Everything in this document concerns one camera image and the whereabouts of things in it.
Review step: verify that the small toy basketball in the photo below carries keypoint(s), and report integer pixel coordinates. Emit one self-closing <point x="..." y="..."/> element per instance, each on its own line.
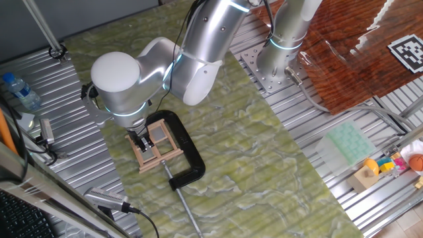
<point x="417" y="162"/>

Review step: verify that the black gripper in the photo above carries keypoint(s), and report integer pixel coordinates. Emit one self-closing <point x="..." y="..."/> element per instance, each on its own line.
<point x="138" y="134"/>

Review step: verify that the beige wooden toy block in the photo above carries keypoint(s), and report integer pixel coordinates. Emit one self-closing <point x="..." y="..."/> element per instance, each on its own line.
<point x="361" y="180"/>

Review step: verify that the yellow toy block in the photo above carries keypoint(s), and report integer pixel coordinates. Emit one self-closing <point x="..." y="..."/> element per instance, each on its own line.
<point x="387" y="167"/>

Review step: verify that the miniature wooden sliding window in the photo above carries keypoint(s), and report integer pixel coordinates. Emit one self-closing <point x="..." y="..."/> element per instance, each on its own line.
<point x="162" y="155"/>

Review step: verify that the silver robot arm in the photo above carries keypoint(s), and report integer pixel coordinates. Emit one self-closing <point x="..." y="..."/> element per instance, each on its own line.
<point x="198" y="49"/>

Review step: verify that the black white fiducial marker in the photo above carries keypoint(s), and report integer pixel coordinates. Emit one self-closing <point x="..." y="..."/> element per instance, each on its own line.
<point x="408" y="53"/>

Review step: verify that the white paper piece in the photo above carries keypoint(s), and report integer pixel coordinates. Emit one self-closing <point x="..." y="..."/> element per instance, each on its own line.
<point x="25" y="121"/>

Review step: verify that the black C-clamp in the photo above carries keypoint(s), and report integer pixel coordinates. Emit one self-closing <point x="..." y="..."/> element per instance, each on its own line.
<point x="188" y="145"/>

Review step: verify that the clear plastic water bottle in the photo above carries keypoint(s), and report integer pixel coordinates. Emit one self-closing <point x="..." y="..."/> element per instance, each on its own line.
<point x="23" y="92"/>

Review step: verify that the black keyboard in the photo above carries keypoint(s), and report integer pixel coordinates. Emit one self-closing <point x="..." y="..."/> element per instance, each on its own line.
<point x="20" y="218"/>

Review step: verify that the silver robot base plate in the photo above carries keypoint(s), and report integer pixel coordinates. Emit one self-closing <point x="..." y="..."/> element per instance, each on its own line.
<point x="264" y="79"/>

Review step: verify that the orange rod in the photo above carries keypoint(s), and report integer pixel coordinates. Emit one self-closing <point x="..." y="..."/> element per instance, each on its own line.
<point x="5" y="132"/>

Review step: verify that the silver depth camera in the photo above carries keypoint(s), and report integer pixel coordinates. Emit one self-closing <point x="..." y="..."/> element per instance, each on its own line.
<point x="47" y="130"/>
<point x="105" y="198"/>

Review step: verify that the small wooden toy block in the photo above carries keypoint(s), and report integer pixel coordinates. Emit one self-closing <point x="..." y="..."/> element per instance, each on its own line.
<point x="419" y="182"/>

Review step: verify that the teal toy block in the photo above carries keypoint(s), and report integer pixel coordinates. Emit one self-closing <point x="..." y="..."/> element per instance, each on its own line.
<point x="384" y="161"/>

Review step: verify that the white cloth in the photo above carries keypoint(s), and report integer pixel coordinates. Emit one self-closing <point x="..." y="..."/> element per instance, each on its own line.
<point x="409" y="147"/>

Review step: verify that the silver metal pole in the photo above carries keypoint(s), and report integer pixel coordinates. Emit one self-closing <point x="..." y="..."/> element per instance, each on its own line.
<point x="43" y="26"/>

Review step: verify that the pink toy block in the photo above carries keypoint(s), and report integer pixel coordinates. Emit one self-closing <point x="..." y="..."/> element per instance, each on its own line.
<point x="400" y="163"/>

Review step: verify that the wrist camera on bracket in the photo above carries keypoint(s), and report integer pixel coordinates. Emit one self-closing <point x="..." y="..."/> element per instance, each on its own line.
<point x="94" y="110"/>

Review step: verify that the green marble pattern mat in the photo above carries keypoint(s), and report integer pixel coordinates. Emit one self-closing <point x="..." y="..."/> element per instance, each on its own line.
<point x="248" y="165"/>

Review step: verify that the aluminium profile bar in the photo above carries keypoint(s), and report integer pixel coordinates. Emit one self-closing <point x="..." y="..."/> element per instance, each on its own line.
<point x="49" y="195"/>
<point x="413" y="107"/>

